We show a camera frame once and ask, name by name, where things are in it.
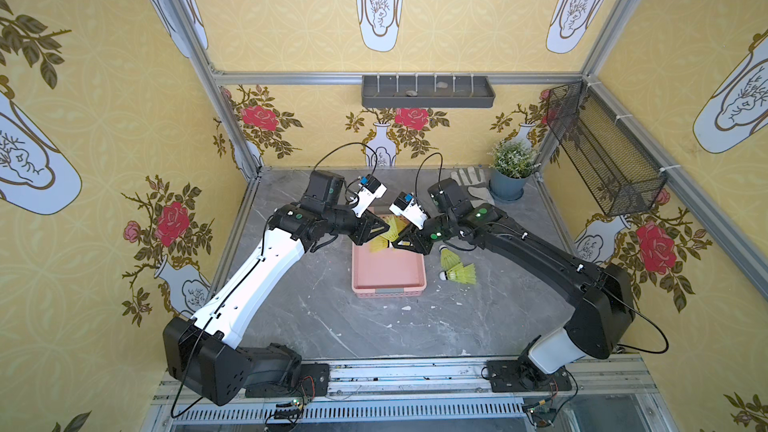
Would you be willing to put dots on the grey white work glove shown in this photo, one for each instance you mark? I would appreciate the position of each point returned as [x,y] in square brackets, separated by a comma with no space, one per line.
[474,181]

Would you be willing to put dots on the pink perforated storage basket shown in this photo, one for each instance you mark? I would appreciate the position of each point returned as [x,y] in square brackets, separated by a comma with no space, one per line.
[388,273]

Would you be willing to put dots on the black wire mesh basket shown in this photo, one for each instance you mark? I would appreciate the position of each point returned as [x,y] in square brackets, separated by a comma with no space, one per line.
[617,169]

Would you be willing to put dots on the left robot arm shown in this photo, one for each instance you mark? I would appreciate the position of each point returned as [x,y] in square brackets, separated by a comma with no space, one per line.
[205,352]

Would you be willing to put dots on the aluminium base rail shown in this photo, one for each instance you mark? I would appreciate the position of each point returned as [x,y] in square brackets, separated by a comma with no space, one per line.
[430,394]

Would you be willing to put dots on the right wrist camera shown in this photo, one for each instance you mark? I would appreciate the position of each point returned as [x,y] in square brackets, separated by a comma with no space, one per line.
[406,205]

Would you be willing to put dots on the yellow shuttlecock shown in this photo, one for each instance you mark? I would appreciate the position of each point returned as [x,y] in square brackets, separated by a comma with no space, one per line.
[462,274]
[448,258]
[378,244]
[396,226]

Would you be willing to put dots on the grey wall shelf tray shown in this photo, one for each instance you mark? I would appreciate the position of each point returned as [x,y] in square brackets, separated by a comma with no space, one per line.
[427,91]

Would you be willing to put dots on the small circuit board right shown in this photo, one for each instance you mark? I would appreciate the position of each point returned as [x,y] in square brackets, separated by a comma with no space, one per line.
[540,414]

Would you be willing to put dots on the small circuit board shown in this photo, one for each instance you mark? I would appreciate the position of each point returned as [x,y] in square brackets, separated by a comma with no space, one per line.
[289,411]
[540,414]

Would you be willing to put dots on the green plant in blue pot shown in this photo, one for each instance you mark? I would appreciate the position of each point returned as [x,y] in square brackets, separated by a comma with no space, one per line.
[513,162]

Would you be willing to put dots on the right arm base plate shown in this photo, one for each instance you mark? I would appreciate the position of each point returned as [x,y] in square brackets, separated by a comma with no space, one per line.
[523,376]

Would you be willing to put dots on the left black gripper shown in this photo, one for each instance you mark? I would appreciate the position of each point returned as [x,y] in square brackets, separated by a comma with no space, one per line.
[365,226]

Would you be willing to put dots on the small circuit board left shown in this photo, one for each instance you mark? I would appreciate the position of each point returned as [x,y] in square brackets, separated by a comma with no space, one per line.
[289,411]

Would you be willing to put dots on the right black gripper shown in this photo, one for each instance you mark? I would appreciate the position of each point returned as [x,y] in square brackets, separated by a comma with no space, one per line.
[417,237]

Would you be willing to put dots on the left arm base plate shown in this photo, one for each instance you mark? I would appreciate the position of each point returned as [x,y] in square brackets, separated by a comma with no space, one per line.
[310,379]

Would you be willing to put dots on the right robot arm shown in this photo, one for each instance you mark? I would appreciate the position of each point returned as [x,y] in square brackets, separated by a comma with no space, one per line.
[601,296]

